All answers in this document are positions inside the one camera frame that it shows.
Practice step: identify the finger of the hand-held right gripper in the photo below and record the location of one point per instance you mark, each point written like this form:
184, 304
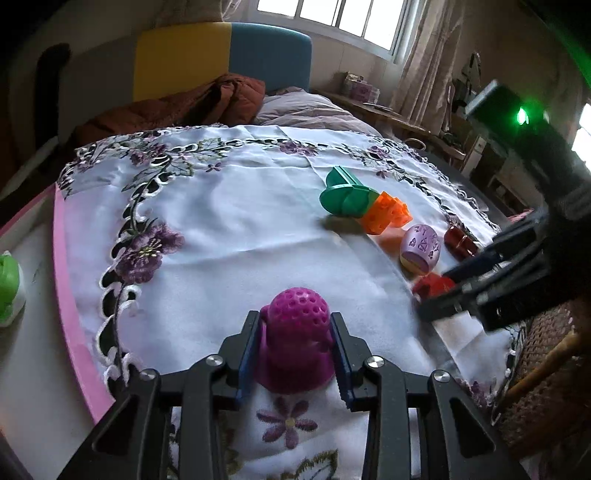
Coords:
480, 263
461, 300

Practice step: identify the purple patterned egg toy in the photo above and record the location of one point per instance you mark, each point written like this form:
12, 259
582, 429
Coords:
420, 247

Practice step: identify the wicker chair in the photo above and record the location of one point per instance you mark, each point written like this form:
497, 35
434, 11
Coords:
545, 369

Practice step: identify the wooden desk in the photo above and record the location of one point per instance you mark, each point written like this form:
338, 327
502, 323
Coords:
397, 120

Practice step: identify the white floral embroidered tablecloth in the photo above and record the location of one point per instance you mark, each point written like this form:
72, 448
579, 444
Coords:
254, 207

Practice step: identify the light green plastic toy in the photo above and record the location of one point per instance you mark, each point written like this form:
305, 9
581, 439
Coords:
7, 286

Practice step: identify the window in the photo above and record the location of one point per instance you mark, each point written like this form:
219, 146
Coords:
346, 18

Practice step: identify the cluttered shelf unit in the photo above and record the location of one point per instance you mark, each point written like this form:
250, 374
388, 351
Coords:
480, 152

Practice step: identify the magenta perforated plastic toy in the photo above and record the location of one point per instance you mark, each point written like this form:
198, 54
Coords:
295, 341

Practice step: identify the pink cardboard box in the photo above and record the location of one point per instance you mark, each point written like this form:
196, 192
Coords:
37, 369

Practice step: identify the pink storage box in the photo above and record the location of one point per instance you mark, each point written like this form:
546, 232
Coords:
360, 87

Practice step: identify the orange plastic block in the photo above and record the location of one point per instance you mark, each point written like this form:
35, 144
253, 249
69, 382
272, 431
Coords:
383, 214

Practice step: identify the beige curtain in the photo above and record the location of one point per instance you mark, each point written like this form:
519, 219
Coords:
429, 69
198, 11

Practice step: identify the dark green plastic mold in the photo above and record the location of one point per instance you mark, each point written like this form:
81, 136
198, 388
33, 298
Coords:
346, 196

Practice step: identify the dark red plastic toy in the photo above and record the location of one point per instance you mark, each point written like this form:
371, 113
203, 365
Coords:
459, 240

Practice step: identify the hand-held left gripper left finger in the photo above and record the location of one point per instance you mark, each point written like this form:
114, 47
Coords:
244, 364

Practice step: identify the pink pillow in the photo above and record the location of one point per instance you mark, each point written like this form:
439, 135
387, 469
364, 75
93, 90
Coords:
314, 110

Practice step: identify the grey yellow blue headboard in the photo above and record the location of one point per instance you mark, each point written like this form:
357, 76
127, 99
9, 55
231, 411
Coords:
184, 60

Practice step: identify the rust brown jacket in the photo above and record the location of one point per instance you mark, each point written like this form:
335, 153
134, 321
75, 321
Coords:
184, 108

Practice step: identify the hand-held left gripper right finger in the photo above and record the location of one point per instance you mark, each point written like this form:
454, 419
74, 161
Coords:
341, 364

